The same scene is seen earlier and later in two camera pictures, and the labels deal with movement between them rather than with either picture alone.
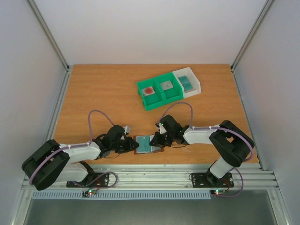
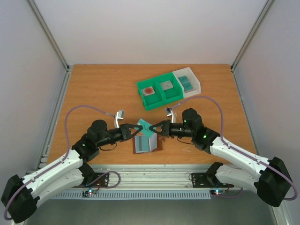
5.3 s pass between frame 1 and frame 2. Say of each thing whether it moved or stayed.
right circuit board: stayed
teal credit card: moved
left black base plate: stayed
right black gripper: moved
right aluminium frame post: stayed
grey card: stayed
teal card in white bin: stayed
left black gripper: moved
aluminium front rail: stayed
